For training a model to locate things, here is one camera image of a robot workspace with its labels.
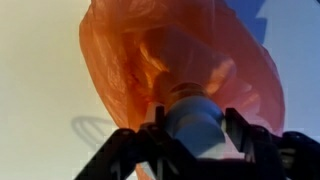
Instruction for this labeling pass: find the orange plastic bag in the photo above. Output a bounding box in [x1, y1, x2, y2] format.
[78, 0, 286, 180]

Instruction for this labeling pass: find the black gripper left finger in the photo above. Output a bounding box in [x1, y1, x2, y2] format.
[74, 105, 208, 180]

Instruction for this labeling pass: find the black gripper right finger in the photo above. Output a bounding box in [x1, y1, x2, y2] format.
[225, 107, 320, 180]

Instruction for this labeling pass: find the white bottle with orange label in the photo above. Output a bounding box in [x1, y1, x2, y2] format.
[164, 82, 246, 160]

